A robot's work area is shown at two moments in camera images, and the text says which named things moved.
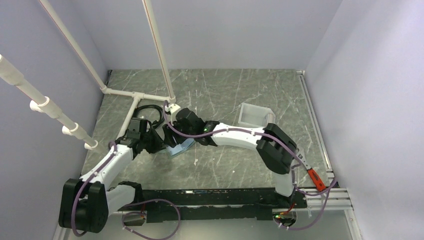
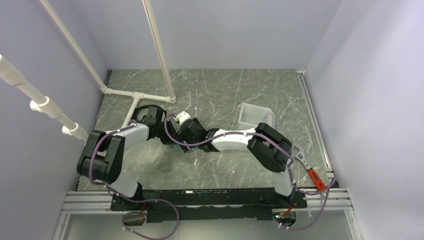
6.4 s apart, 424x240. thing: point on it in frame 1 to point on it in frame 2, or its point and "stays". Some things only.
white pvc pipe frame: (41, 104) stays
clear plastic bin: (256, 115) stays
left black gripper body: (152, 142) to (162, 134)
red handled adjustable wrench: (315, 179) stays
